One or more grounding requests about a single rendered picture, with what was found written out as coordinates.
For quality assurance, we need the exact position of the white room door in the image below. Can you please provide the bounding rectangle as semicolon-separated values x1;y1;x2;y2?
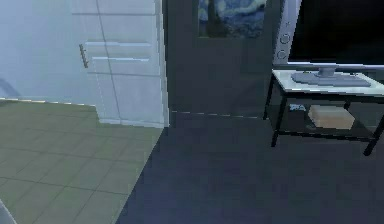
70;0;170;129

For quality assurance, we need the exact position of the blue swirl framed painting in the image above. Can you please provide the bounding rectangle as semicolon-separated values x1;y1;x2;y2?
197;0;268;39

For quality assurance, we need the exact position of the tan cardboard box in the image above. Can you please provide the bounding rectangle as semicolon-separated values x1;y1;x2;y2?
307;104;356;131

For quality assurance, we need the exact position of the black television set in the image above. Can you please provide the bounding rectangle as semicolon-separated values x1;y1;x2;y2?
273;0;384;88

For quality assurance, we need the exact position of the black frame television table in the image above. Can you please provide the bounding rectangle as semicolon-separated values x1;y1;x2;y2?
262;68;384;157

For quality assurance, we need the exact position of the grey door handle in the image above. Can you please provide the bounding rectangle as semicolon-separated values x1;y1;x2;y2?
78;43;90;69

